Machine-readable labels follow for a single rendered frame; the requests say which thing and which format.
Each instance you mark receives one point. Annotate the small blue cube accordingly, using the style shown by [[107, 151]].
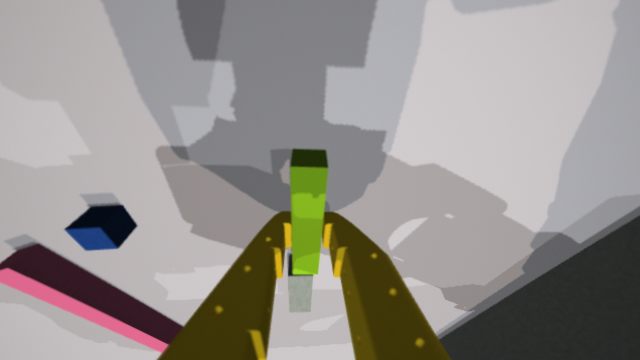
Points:
[[102, 227]]

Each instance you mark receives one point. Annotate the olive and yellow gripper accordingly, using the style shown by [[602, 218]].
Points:
[[234, 321]]

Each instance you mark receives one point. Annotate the pink rod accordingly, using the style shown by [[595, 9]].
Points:
[[42, 273]]

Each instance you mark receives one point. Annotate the grey rod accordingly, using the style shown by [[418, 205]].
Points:
[[300, 290]]

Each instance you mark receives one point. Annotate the lime green rod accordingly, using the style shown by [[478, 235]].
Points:
[[308, 172]]

